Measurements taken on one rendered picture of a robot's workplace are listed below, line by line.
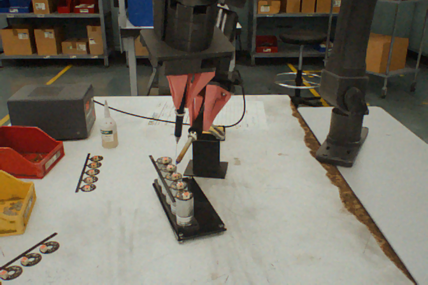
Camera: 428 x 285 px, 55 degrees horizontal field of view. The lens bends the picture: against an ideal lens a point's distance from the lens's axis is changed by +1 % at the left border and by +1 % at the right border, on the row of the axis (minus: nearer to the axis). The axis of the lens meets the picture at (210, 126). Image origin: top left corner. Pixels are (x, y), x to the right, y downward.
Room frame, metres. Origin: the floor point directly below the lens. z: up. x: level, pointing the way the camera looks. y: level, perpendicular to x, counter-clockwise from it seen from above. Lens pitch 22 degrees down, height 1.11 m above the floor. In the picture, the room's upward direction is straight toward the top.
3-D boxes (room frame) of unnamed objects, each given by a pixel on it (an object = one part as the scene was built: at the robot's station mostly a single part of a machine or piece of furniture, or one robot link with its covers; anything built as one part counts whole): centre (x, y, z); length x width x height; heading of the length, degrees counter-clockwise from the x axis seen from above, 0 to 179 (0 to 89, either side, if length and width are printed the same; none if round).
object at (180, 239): (0.54, 0.04, 0.76); 0.16 x 0.07 x 0.01; 20
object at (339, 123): (0.79, -0.28, 0.79); 0.20 x 0.07 x 0.08; 152
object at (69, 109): (0.85, 0.34, 0.80); 0.15 x 0.12 x 0.10; 95
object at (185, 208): (0.48, 0.04, 0.79); 0.02 x 0.02 x 0.05
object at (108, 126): (0.78, 0.21, 0.80); 0.03 x 0.03 x 0.10
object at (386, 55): (3.82, -1.48, 0.51); 0.75 x 0.48 x 1.03; 31
